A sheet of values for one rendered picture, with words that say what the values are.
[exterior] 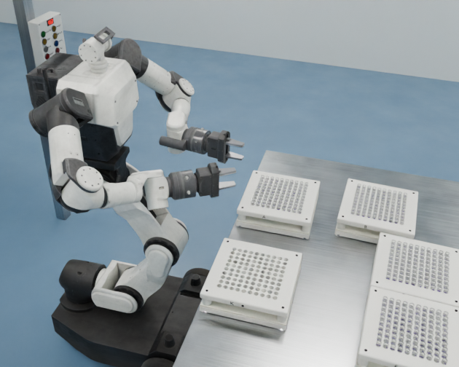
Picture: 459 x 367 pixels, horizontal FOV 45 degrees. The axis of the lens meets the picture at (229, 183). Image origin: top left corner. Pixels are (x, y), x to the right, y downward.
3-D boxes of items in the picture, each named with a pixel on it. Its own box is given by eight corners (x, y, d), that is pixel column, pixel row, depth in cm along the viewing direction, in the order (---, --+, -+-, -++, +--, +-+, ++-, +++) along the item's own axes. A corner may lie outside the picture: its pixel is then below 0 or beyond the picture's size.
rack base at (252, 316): (199, 311, 156) (199, 304, 154) (224, 253, 175) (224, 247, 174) (285, 330, 151) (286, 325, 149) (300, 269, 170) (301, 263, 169)
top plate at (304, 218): (320, 185, 198) (320, 180, 197) (310, 227, 179) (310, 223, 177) (253, 174, 203) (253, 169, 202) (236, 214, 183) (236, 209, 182)
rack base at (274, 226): (318, 196, 201) (318, 191, 200) (308, 239, 182) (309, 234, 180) (252, 185, 206) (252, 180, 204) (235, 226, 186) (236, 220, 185)
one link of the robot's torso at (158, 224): (157, 275, 217) (75, 188, 202) (173, 247, 231) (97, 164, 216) (185, 263, 209) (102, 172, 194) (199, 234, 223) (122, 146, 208)
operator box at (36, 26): (68, 64, 278) (60, 12, 263) (47, 77, 265) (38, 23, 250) (58, 62, 280) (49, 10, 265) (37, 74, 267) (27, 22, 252)
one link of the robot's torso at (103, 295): (92, 309, 238) (88, 287, 230) (112, 277, 253) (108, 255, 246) (137, 319, 234) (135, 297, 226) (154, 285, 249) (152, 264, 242)
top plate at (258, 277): (199, 298, 153) (199, 293, 151) (224, 242, 172) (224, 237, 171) (287, 318, 148) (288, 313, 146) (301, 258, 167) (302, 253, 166)
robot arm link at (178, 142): (202, 148, 204) (174, 141, 208) (201, 123, 198) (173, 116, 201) (188, 164, 196) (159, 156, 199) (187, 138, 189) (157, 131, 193)
